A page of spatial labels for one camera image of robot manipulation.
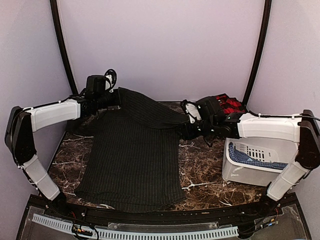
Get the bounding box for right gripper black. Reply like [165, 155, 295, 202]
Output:
[175, 119, 217, 140]

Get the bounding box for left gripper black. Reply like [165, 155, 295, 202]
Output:
[95, 87, 123, 110]

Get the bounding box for dark pinstripe long sleeve shirt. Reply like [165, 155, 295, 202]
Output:
[74, 88, 188, 213]

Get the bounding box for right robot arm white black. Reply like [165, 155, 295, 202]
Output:
[178, 110, 320, 217]

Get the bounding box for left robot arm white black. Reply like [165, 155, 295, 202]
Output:
[4, 89, 121, 218]

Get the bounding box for red black plaid shirt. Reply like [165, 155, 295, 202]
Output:
[215, 93, 247, 115]

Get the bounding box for blue checked shirt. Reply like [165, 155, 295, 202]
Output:
[228, 142, 288, 170]

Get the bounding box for white plastic bin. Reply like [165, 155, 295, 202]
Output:
[222, 137, 298, 187]

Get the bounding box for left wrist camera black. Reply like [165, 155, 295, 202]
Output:
[86, 75, 110, 94]

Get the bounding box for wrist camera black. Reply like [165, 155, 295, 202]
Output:
[86, 75, 110, 94]
[180, 96, 224, 124]

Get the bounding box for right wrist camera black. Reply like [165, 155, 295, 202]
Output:
[180, 96, 224, 124]

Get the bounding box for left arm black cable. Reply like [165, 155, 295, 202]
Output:
[103, 68, 118, 88]

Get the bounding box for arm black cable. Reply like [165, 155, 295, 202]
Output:
[103, 68, 118, 88]
[246, 111, 320, 123]

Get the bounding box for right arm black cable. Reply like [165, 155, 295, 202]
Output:
[246, 111, 320, 123]

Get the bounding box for white slotted cable duct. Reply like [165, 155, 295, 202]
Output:
[32, 213, 239, 240]

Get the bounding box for left black frame post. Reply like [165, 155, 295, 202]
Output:
[49, 0, 79, 95]

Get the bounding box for black frame post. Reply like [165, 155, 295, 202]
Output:
[49, 0, 79, 95]
[242, 0, 272, 107]

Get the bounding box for black curved front rail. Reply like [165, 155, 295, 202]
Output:
[27, 193, 298, 228]

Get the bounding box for right black frame post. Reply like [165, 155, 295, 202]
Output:
[242, 0, 272, 107]

